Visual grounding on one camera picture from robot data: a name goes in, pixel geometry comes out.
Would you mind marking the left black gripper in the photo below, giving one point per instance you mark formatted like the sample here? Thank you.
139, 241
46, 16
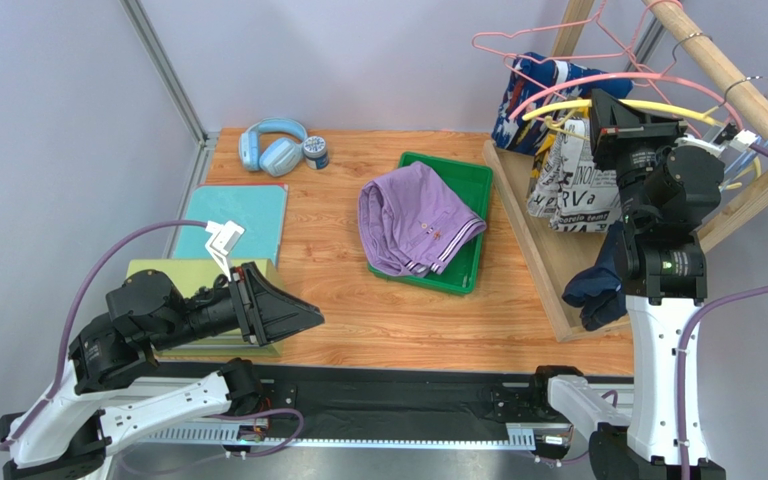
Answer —
268, 312

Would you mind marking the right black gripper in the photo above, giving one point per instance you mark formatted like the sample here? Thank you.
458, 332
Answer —
638, 130

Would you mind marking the thick pink hanger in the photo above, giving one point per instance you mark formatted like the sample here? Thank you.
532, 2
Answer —
653, 77

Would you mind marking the newspaper print garment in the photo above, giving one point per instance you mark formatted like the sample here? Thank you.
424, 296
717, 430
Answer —
571, 193

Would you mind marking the purple trousers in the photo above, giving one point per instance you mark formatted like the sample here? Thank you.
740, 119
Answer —
411, 223

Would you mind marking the dark blue denim garment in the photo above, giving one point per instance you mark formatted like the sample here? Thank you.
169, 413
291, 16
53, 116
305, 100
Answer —
596, 291

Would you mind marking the yellow clothes hanger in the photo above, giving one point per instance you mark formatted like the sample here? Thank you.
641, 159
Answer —
754, 165

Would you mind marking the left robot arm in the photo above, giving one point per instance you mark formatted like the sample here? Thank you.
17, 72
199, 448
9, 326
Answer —
72, 429

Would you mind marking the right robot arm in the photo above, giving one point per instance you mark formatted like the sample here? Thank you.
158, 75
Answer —
668, 184

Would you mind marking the blue white patterned garment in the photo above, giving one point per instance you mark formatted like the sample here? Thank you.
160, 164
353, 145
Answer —
532, 74

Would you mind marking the yellow camouflage garment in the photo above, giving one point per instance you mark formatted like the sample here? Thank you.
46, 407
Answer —
553, 127

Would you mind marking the olive green box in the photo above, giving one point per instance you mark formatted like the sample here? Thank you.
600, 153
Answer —
189, 276

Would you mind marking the green plastic tray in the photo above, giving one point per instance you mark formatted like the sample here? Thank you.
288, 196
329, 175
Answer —
472, 183

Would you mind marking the wooden clothes rack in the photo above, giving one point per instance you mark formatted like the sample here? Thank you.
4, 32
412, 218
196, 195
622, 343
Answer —
554, 258

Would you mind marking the small blue white jar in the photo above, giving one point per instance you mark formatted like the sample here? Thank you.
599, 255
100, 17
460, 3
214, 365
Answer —
316, 152

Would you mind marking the light blue headphones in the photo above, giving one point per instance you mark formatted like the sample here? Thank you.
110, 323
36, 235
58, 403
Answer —
281, 156

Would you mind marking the thin pink wire hanger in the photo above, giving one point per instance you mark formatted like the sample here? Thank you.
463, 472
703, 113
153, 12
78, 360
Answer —
578, 15

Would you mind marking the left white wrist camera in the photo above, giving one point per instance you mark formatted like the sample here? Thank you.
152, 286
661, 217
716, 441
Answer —
223, 239

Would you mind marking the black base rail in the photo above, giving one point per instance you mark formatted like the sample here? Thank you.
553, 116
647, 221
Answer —
412, 405

